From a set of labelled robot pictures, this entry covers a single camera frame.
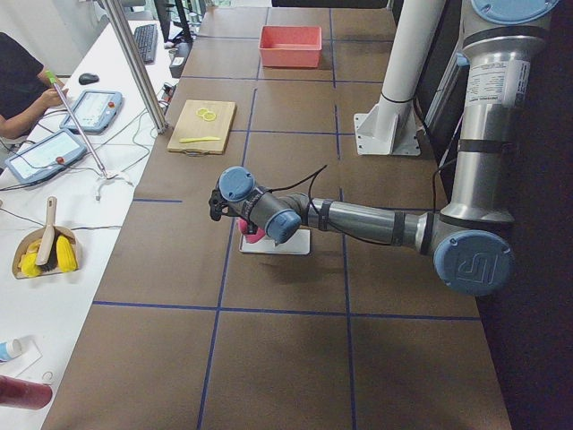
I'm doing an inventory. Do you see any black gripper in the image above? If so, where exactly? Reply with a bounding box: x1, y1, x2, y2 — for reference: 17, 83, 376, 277
209, 188, 233, 221

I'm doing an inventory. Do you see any magenta cleaning cloth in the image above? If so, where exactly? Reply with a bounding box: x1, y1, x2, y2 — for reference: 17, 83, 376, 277
236, 218, 266, 244

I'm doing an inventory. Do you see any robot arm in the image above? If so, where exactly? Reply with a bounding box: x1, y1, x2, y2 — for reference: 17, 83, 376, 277
209, 1, 557, 297

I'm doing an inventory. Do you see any yellow plastic knife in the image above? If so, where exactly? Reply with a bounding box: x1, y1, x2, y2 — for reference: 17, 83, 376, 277
179, 136, 221, 144

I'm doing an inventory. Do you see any bamboo cutting board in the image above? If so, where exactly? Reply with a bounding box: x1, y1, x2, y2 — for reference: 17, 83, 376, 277
167, 99, 236, 155

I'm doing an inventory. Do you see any white towel rack stand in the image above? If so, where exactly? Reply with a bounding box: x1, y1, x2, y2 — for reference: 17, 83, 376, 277
239, 229, 311, 255

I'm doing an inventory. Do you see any front lemon slice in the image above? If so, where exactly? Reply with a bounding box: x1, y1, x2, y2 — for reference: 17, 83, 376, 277
202, 111, 217, 122

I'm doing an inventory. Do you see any lemon slice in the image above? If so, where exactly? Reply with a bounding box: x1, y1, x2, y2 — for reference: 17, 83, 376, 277
202, 111, 217, 122
196, 107, 212, 118

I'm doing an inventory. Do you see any rear lemon slice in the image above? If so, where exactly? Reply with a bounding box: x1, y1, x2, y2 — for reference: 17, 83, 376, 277
196, 107, 212, 118

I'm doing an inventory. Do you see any metal rod with claw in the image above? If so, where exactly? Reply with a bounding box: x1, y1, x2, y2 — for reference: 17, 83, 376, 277
45, 70, 133, 202

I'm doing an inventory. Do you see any far teach pendant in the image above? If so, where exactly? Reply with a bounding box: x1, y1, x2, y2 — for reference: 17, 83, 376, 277
72, 90, 123, 134

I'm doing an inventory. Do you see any teach pendant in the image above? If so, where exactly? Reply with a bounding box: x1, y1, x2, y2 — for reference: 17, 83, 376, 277
5, 129, 87, 185
72, 90, 123, 134

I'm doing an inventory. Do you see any yellow toy corn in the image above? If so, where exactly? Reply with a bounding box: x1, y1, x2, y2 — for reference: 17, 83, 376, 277
56, 235, 78, 272

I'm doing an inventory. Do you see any pink plastic bin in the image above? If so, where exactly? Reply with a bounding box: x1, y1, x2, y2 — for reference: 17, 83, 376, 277
259, 25, 322, 69

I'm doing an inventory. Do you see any beige dustpan with brush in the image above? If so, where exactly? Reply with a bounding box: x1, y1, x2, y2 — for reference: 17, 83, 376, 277
12, 196, 81, 279

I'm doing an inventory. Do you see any near teach pendant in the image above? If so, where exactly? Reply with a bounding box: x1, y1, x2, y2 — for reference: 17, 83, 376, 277
5, 129, 87, 185

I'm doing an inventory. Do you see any black keyboard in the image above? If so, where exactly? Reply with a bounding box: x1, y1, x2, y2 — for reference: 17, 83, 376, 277
133, 24, 158, 64

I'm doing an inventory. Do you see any black computer mouse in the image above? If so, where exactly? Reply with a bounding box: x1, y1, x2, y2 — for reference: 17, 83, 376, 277
78, 73, 99, 85

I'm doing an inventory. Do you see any white mounting column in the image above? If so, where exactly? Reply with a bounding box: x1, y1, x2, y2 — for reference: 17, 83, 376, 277
354, 0, 445, 157

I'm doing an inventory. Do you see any seated person in black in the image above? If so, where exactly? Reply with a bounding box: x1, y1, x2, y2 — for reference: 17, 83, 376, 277
1, 32, 62, 140

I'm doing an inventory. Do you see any red bottle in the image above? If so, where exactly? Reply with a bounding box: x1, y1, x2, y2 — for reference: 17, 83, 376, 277
0, 375, 53, 410

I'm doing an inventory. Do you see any aluminium frame post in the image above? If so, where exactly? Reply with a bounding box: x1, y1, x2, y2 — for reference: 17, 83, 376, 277
98, 0, 168, 135

